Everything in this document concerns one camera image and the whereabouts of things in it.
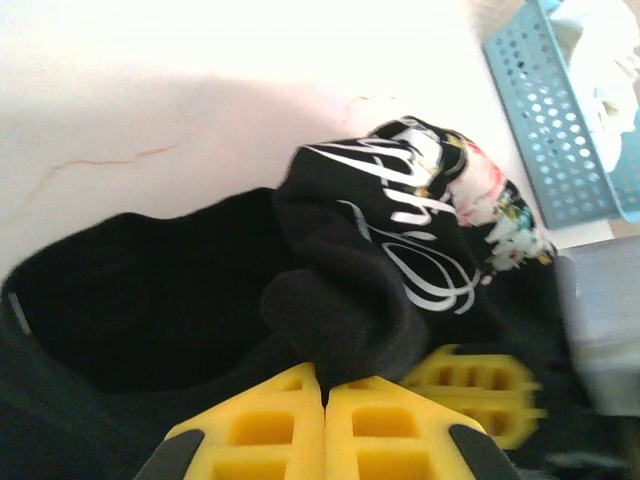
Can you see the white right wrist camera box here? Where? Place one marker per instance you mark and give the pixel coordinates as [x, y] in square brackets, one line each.
[605, 320]

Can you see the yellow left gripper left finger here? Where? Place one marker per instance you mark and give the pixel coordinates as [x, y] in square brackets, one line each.
[260, 430]

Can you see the light blue perforated basket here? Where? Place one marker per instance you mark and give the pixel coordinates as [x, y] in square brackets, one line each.
[550, 140]

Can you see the white crumpled cloth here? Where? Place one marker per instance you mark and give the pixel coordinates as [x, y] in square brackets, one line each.
[605, 65]

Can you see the black printed t-shirt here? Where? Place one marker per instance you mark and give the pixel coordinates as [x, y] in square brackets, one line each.
[175, 290]

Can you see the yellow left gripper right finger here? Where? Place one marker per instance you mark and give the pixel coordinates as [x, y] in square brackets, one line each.
[390, 430]

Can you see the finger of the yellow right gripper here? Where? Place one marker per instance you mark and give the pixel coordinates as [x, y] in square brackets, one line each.
[485, 390]

